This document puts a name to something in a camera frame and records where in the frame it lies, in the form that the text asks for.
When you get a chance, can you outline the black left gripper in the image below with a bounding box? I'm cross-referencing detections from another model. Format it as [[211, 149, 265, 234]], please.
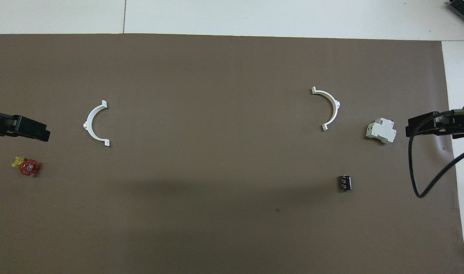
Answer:
[[0, 101, 51, 142]]

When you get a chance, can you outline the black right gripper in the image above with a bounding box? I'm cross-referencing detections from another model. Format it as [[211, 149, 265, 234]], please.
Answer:
[[405, 97, 464, 140]]

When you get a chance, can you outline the white half pipe clamp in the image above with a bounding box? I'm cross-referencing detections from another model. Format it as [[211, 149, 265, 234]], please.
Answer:
[[311, 86, 341, 131], [83, 100, 110, 147]]

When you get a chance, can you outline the red handwheel yellow valve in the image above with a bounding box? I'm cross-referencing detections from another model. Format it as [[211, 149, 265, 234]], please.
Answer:
[[12, 155, 41, 176]]

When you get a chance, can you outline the white circuit breaker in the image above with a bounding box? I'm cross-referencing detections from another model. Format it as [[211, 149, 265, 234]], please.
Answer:
[[365, 118, 397, 144]]

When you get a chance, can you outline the black cylindrical capacitor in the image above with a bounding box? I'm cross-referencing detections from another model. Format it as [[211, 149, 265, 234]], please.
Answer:
[[338, 174, 353, 192]]

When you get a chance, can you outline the brown paper mat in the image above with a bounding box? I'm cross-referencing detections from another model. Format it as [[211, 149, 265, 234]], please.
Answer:
[[0, 33, 464, 274]]

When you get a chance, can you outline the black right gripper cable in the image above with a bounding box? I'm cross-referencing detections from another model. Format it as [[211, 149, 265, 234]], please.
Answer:
[[408, 109, 464, 199]]

